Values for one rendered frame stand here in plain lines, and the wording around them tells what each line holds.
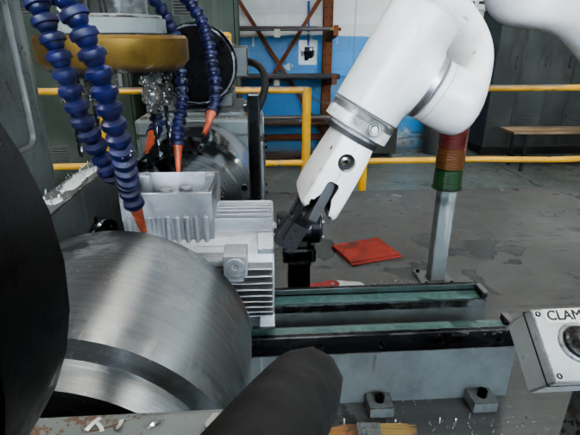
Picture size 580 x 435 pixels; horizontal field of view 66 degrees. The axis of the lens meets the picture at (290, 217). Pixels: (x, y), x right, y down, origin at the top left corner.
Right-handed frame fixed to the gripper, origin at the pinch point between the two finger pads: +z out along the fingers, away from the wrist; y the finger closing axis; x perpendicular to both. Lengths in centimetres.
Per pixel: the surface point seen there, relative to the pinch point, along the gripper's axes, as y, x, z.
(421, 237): 60, -51, 4
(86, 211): 3.9, 25.1, 11.7
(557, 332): -21.1, -21.7, -10.5
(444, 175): 33.6, -31.4, -15.2
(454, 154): 33.2, -30.1, -19.9
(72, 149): 320, 108, 132
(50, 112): 320, 133, 112
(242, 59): 65, 16, -13
